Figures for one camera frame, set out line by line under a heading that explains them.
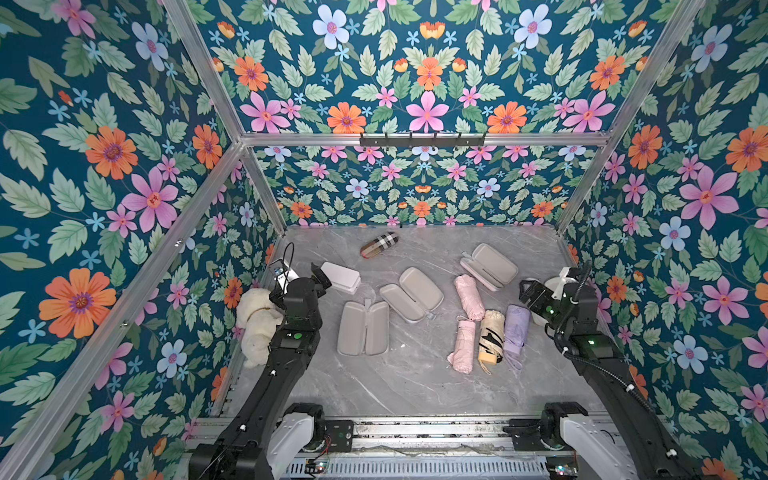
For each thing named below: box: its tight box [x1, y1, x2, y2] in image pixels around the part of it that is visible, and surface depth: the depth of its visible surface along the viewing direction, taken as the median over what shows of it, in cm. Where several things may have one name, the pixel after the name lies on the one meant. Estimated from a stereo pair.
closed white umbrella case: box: [321, 261, 362, 295], surface depth 102 cm
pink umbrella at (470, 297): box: [455, 274, 485, 322], surface depth 99 cm
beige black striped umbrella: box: [478, 309, 506, 375], surface depth 88 cm
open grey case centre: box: [380, 267, 444, 324], surface depth 101 cm
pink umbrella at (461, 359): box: [447, 320, 476, 374], surface depth 88 cm
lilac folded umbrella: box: [503, 304, 532, 373], surface depth 90 cm
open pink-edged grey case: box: [460, 243, 519, 292], surface depth 107 cm
